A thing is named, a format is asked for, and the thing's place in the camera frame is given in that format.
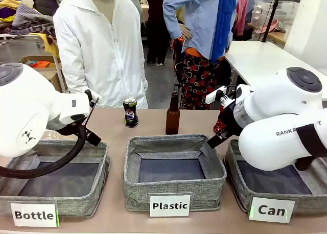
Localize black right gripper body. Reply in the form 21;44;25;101
213;100;246;143

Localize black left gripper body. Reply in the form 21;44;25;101
76;126;102;147

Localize person's left forearm white sleeve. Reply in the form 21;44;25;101
134;50;149;98

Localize person's right forearm white sleeve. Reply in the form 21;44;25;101
57;50;79;95

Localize black Pepsi can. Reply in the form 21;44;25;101
123;96;139;129

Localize grey fabric basket Can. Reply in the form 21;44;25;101
224;138;327;216

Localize grey fabric basket Plastic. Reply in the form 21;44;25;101
123;134;227;212

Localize grey fabric basket Bottle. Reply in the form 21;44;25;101
0;138;111;218

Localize white Can label sign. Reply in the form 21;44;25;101
248;196;296;224

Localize blue shirt person's hand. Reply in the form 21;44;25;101
178;24;193;41

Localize brown glass bottle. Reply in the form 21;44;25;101
165;91;181;135

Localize white side table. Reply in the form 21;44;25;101
224;40;327;102

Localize cardboard box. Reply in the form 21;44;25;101
18;55;67;93

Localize white Plastic label sign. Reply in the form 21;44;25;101
149;194;192;218

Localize person in white coat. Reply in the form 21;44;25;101
53;0;149;109

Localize orange cloth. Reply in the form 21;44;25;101
27;60;51;68

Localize white Bottle label sign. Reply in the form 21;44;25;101
10;200;59;228

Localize wooden bench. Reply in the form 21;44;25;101
247;22;287;45

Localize blue scarf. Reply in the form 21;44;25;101
211;0;239;64

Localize person in blue shirt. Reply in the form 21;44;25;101
162;0;240;132

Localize pink hanging garment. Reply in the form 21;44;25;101
234;0;251;37

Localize black pole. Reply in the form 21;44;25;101
261;0;287;43

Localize clear plastic storage boxes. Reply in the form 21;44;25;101
250;0;300;28

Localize person in dark clothes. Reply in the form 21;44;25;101
146;0;171;66

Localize pile of colourful clothes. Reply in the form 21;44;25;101
0;0;59;45

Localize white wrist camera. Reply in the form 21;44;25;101
205;86;227;104

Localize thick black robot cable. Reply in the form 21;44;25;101
0;125;89;179

